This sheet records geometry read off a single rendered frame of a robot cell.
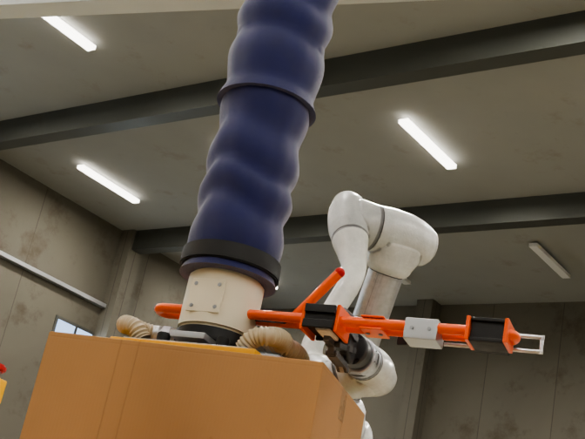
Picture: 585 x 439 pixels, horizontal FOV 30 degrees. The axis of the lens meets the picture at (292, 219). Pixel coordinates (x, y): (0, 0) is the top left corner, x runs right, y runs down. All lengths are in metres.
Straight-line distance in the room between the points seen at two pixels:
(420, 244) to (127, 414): 1.13
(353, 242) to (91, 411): 0.95
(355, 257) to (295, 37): 0.62
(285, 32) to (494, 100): 9.47
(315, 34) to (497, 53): 8.01
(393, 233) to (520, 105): 9.10
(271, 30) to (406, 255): 0.79
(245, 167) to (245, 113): 0.14
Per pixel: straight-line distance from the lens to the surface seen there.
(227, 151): 2.47
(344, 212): 2.95
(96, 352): 2.28
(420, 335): 2.21
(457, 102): 12.12
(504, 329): 2.17
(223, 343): 2.27
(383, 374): 2.55
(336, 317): 2.27
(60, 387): 2.29
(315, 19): 2.63
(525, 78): 11.54
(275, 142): 2.47
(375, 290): 3.04
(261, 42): 2.57
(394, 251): 3.00
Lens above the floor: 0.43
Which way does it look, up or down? 21 degrees up
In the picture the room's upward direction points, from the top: 12 degrees clockwise
